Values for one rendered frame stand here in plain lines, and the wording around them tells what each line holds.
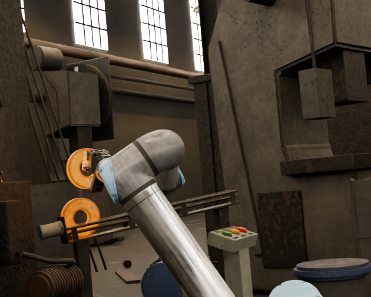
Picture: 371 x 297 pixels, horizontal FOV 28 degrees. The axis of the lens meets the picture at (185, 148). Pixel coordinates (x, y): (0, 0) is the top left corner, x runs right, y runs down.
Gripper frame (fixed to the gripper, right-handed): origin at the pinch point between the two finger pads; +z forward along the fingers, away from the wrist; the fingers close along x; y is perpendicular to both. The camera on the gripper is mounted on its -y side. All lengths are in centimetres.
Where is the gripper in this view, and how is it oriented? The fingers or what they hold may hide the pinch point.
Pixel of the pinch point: (86, 163)
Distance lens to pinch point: 288.0
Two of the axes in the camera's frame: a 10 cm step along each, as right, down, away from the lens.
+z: -4.7, -2.0, 8.6
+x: -8.8, 0.5, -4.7
